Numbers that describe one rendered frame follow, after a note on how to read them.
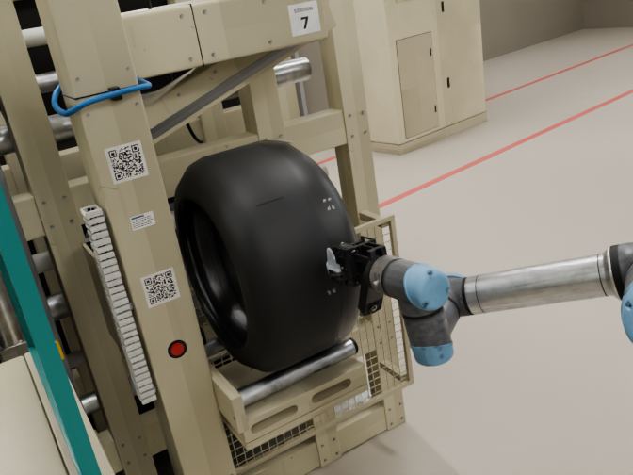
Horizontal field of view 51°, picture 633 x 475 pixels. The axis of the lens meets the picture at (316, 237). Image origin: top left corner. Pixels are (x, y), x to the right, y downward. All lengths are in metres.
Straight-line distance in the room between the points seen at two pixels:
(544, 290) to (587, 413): 1.77
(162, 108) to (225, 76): 0.20
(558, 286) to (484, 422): 1.73
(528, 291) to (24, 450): 0.85
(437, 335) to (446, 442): 1.64
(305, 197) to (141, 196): 0.35
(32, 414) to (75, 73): 0.64
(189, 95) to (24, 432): 1.08
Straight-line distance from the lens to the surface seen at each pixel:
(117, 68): 1.40
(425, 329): 1.19
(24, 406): 1.13
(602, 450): 2.81
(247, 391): 1.62
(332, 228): 1.46
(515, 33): 12.52
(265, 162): 1.52
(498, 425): 2.90
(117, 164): 1.42
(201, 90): 1.88
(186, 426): 1.68
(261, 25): 1.80
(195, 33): 1.73
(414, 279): 1.14
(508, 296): 1.26
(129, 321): 1.53
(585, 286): 1.23
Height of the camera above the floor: 1.81
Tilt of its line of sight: 22 degrees down
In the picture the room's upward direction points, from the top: 9 degrees counter-clockwise
